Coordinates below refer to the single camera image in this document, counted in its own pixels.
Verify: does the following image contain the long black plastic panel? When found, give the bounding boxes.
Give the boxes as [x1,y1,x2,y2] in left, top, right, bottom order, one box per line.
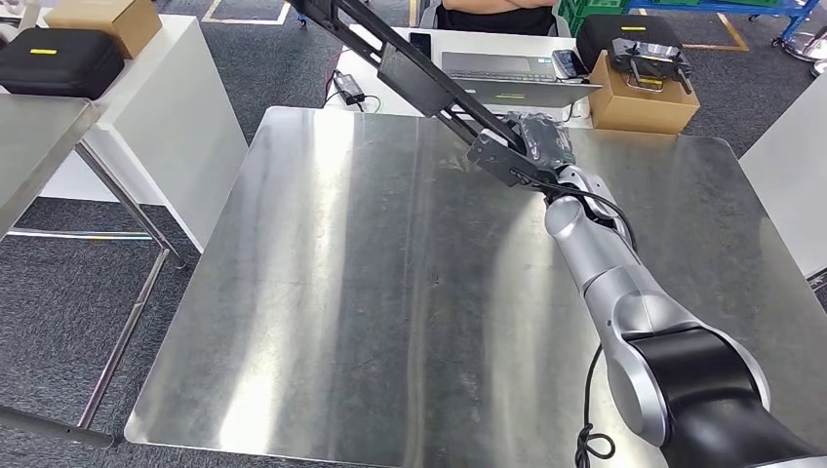
[287,0,528,156]

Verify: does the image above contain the stainless steel workbench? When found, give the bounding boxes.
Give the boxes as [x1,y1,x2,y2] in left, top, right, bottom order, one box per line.
[122,106,827,468]

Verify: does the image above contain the black power adapter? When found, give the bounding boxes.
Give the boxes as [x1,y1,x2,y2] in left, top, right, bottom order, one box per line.
[333,72,368,106]

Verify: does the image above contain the grey open laptop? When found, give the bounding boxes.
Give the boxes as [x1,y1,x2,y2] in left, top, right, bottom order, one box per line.
[441,51,602,109]

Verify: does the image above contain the white office desk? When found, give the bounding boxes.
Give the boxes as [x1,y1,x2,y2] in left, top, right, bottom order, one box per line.
[323,25,596,131]

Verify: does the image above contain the person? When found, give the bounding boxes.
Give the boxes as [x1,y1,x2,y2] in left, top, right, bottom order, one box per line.
[436,0,560,37]

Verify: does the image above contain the small handheld terminal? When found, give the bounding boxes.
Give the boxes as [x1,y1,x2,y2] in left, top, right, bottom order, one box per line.
[552,49,589,82]

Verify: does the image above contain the open brown cardboard box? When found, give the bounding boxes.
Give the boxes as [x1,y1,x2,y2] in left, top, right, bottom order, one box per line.
[587,51,701,136]

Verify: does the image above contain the white cabinet panel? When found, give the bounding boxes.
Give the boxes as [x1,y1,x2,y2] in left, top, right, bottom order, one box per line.
[739,72,827,279]
[38,14,250,254]

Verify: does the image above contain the black zip carry case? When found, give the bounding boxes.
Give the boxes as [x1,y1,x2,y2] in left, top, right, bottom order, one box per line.
[575,14,683,72]
[0,26,126,101]

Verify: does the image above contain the green plastic crate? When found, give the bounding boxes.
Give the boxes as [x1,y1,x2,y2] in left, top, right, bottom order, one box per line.
[557,0,631,37]

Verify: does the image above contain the black remote controller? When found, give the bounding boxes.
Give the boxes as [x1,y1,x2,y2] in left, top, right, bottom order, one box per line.
[609,37,694,97]

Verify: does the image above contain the stainless steel table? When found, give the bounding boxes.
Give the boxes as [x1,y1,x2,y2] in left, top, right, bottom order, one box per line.
[0,93,188,451]

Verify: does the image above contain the chrome stanchion base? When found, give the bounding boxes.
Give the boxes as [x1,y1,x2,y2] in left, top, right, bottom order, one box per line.
[781,28,827,77]

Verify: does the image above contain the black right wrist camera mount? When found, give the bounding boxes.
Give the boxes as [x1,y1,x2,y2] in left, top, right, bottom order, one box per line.
[466,129,564,193]

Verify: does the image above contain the black adapter cable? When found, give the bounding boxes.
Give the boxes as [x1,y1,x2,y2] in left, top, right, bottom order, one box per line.
[321,67,383,116]

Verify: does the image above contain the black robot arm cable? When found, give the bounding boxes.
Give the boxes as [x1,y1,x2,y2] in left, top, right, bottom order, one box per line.
[510,169,640,468]

